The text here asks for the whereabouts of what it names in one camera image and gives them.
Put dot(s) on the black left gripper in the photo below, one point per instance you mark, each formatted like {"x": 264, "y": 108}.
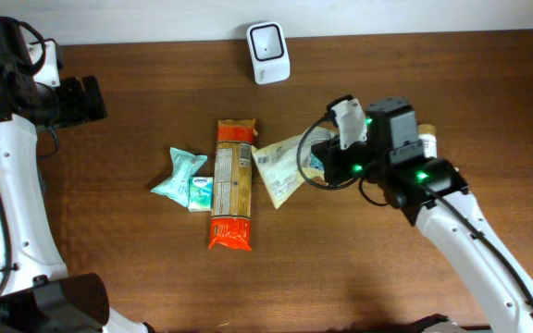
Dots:
{"x": 92, "y": 97}

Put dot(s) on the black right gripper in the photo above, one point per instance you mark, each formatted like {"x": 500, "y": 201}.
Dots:
{"x": 327, "y": 162}

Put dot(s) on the cream and blue chip bag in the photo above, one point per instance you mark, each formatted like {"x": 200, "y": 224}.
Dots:
{"x": 277, "y": 164}

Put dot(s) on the white tube with tan cap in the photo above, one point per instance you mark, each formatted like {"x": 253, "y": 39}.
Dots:
{"x": 428, "y": 135}

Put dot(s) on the teal crinkled wipes packet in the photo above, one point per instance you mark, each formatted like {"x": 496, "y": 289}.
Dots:
{"x": 185, "y": 165}

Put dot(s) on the orange and tan snack package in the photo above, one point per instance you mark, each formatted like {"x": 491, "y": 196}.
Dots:
{"x": 230, "y": 223}

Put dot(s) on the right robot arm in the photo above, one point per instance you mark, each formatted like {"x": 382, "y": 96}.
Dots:
{"x": 381, "y": 144}

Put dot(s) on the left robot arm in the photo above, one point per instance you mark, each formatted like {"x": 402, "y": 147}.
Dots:
{"x": 36, "y": 292}

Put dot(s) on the white barcode scanner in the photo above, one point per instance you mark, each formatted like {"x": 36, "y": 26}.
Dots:
{"x": 268, "y": 51}

